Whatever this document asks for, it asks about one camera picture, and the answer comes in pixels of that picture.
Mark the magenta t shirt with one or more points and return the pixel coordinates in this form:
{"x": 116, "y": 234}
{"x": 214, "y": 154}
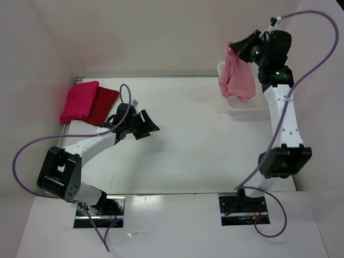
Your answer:
{"x": 79, "y": 101}

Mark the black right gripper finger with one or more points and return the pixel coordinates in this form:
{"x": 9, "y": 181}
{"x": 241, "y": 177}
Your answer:
{"x": 246, "y": 44}
{"x": 246, "y": 57}

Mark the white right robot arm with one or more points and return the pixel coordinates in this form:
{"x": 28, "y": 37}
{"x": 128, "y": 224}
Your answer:
{"x": 286, "y": 154}

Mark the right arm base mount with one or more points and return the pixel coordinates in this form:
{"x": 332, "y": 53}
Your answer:
{"x": 238, "y": 211}

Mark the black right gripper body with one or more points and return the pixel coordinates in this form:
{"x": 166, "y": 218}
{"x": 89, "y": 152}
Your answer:
{"x": 260, "y": 57}

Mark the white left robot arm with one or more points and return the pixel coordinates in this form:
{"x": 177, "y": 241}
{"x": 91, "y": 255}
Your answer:
{"x": 61, "y": 172}

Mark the white plastic basket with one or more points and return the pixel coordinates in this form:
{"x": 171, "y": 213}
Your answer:
{"x": 256, "y": 107}

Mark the light pink t shirt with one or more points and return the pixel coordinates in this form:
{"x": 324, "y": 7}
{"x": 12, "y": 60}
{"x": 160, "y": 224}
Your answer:
{"x": 237, "y": 78}

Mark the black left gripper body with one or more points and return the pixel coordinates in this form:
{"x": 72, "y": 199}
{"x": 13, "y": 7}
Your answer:
{"x": 135, "y": 124}

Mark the dark red t shirt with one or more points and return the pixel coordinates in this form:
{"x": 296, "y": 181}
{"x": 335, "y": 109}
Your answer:
{"x": 103, "y": 103}

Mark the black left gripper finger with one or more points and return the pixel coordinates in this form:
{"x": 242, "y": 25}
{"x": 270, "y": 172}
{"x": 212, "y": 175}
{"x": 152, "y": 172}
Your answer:
{"x": 141, "y": 135}
{"x": 150, "y": 126}

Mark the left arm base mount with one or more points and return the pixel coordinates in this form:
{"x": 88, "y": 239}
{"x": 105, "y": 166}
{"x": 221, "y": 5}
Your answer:
{"x": 112, "y": 214}

